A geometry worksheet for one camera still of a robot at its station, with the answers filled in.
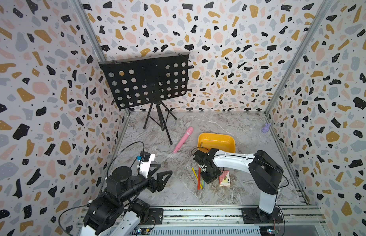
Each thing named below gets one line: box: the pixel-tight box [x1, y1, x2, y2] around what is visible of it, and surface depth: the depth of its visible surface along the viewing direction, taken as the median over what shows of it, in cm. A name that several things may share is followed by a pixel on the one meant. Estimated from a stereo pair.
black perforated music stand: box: [98, 51, 194, 146], surface depth 76 cm
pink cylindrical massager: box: [173, 126, 194, 154], surface depth 105 cm
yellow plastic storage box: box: [197, 132, 236, 153], surface depth 105 cm
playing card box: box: [218, 170, 231, 187], surface depth 87 cm
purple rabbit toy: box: [261, 122, 272, 133], surface depth 111 cm
